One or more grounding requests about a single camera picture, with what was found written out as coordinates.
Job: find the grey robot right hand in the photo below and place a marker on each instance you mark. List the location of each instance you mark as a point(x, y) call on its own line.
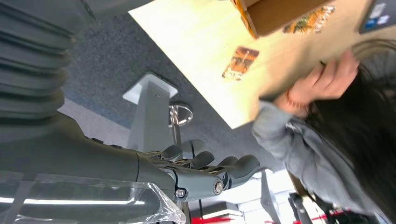
point(92, 160)

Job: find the person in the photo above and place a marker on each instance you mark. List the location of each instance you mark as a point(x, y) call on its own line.
point(325, 160)

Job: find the clear plastic wrap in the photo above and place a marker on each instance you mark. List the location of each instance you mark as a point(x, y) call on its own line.
point(148, 198)

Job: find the grey kiosk stand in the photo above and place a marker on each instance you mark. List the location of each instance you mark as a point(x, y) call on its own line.
point(151, 117)

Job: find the brown divided cardboard box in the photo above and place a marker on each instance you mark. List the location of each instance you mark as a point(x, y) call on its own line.
point(278, 15)

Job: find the grey open laptop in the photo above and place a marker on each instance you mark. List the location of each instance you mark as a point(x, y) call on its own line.
point(379, 15)

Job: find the yellow plastic tape strip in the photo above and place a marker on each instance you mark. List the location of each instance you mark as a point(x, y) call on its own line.
point(246, 20)

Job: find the pale wooden desk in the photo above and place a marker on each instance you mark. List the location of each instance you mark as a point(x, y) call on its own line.
point(201, 37)

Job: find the chrome stanchion post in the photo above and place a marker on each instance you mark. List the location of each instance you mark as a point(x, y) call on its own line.
point(182, 116)

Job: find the black stanchion post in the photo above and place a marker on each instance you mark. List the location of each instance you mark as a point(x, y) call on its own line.
point(196, 144)

